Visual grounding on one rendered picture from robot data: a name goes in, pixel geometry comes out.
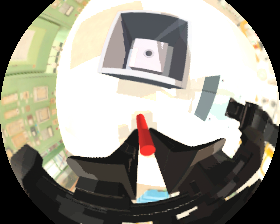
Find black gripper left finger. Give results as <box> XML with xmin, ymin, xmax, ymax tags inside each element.
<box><xmin>66</xmin><ymin>129</ymin><xmax>139</xmax><ymax>199</ymax></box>

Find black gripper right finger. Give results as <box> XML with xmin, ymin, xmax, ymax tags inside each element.
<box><xmin>149</xmin><ymin>128</ymin><xmax>226</xmax><ymax>194</ymax></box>

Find red peg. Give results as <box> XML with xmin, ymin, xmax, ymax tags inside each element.
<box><xmin>136</xmin><ymin>114</ymin><xmax>156</xmax><ymax>156</ymax></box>

